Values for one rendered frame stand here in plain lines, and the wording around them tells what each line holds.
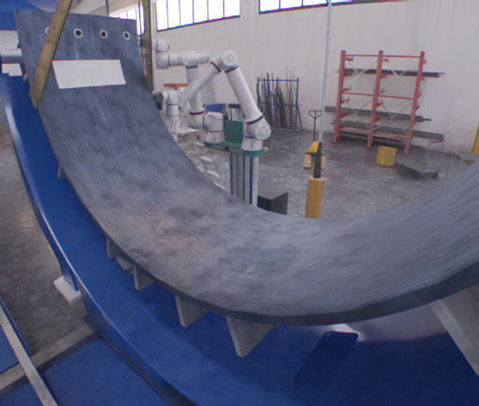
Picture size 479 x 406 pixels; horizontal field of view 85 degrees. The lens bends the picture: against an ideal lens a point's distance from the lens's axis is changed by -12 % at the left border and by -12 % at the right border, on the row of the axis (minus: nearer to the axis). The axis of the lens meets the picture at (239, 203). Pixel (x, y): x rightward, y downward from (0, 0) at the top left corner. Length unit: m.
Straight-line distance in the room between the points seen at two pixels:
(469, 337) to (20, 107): 2.03
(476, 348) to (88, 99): 1.79
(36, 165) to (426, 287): 1.81
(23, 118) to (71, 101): 0.33
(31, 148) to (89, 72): 0.53
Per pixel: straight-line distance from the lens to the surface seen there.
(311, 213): 1.74
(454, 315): 0.57
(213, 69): 2.43
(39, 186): 1.84
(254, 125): 2.39
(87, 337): 2.05
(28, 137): 1.92
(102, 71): 1.88
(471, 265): 0.49
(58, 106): 1.71
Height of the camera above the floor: 2.01
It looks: 24 degrees down
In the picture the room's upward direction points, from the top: straight up
